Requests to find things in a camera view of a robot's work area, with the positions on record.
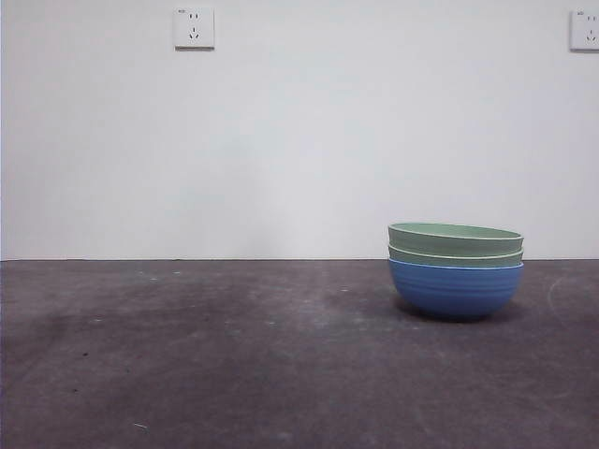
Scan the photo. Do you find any pale green bowl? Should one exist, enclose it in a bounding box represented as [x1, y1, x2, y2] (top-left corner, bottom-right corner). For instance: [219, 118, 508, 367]
[387, 222, 525, 258]
[387, 243, 525, 270]

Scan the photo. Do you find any blue bowl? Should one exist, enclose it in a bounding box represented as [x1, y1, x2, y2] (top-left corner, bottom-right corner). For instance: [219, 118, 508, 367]
[387, 258, 525, 323]

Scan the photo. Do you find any white wall socket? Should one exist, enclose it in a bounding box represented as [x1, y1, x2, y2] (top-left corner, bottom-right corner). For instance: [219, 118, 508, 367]
[174, 7, 216, 51]
[569, 9, 599, 52]

